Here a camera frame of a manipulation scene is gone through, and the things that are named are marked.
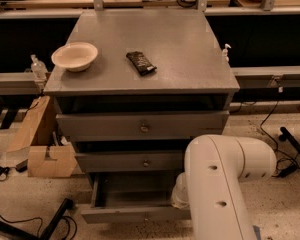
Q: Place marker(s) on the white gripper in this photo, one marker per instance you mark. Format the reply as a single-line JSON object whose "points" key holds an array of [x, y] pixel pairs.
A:
{"points": [[178, 196]]}

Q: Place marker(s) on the grey bottom drawer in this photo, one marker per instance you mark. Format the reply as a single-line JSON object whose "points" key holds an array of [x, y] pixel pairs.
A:
{"points": [[121, 197]]}

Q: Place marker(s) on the grey drawer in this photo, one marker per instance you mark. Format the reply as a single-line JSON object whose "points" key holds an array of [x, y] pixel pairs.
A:
{"points": [[130, 161], [121, 197], [140, 125]]}

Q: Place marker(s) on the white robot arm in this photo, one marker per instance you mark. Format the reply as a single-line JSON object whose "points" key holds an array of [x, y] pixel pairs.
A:
{"points": [[214, 168]]}

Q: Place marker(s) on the grey middle drawer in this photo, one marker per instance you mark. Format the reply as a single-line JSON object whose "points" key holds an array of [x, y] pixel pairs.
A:
{"points": [[130, 161]]}

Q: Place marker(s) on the grey top drawer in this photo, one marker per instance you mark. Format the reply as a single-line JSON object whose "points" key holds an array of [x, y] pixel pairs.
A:
{"points": [[140, 125]]}

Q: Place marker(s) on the grey drawer cabinet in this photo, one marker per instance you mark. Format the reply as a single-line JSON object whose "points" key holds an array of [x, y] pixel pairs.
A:
{"points": [[191, 76]]}

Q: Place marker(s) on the black stand leg left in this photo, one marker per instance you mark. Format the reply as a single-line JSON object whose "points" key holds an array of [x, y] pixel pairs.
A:
{"points": [[8, 229]]}

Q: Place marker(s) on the black stand leg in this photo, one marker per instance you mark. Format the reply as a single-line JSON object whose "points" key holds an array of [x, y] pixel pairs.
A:
{"points": [[286, 135], [8, 229]]}

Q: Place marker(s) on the cardboard box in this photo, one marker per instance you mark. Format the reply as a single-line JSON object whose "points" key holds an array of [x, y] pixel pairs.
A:
{"points": [[45, 159]]}

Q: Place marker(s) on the black stand leg right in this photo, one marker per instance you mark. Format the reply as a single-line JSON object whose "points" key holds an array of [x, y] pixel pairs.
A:
{"points": [[286, 135]]}

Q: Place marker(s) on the black snack packet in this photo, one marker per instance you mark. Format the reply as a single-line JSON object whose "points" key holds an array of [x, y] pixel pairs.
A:
{"points": [[141, 63]]}

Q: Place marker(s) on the white pump bottle right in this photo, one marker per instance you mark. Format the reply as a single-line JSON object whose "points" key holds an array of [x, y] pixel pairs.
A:
{"points": [[225, 51]]}

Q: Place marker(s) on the white bowl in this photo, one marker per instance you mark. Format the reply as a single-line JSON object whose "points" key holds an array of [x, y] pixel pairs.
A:
{"points": [[75, 57]]}

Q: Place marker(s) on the clear sanitizer bottle left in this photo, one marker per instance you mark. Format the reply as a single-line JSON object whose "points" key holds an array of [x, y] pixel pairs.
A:
{"points": [[38, 68]]}

